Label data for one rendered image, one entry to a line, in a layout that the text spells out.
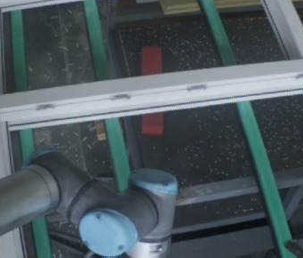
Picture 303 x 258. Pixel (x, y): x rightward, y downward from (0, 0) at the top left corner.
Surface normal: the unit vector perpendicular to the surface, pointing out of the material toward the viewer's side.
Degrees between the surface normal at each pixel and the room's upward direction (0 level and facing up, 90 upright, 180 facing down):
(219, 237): 0
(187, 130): 0
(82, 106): 90
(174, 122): 0
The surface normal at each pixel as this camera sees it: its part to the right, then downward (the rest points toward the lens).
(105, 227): -0.40, 0.29
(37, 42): 0.07, -0.57
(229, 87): 0.21, 0.81
